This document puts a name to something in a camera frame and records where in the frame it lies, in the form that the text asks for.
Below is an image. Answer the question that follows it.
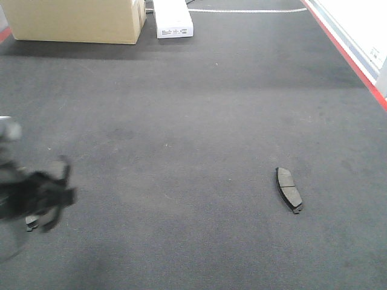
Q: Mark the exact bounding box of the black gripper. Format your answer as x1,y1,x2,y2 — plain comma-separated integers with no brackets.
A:
1,116,77,219

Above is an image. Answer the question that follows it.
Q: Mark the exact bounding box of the grey brake pad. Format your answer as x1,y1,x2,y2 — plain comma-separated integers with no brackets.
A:
276,167,304,214
39,155,71,232
25,214,39,232

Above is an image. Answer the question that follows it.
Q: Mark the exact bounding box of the large cardboard box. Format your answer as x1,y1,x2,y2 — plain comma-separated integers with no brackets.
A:
1,0,146,45

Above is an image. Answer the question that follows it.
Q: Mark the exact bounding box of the long white carton box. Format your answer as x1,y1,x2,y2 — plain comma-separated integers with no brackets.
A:
153,0,194,39

